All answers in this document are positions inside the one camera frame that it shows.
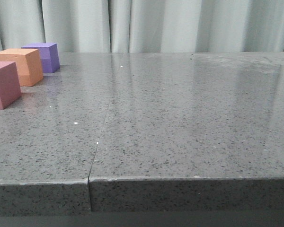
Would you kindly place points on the purple foam cube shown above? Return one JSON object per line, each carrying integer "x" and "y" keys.
{"x": 48, "y": 54}

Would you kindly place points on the grey curtain backdrop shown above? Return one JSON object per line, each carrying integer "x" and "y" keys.
{"x": 145, "y": 25}

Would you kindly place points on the orange foam cube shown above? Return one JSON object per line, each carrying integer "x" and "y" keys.
{"x": 28, "y": 64}

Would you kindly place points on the pink foam cube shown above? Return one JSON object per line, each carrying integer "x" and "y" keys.
{"x": 9, "y": 84}

